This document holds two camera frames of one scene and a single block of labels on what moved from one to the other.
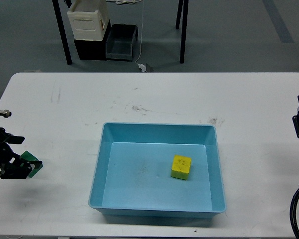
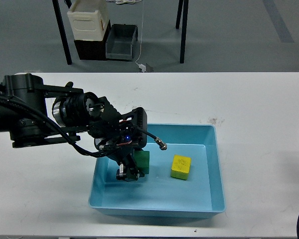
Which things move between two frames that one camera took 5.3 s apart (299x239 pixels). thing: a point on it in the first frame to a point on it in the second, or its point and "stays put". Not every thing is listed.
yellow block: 180,168 stays put
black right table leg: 183,31 stays put
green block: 27,155 to 142,159
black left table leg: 63,32 stays put
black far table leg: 179,13 stays put
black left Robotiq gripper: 1,152 to 111,138
